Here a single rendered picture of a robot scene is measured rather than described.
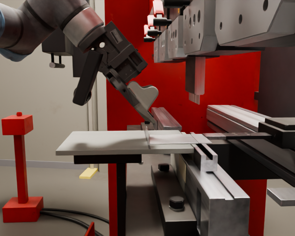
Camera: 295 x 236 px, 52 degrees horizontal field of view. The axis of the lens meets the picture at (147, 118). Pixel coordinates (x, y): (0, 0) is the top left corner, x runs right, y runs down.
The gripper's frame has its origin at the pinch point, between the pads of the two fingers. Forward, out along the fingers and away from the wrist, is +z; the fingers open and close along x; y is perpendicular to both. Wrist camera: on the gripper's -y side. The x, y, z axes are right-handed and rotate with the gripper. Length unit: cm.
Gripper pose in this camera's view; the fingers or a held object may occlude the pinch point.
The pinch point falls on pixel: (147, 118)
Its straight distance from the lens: 64.1
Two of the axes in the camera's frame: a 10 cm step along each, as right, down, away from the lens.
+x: -0.6, -1.6, 9.9
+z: 6.4, 7.5, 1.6
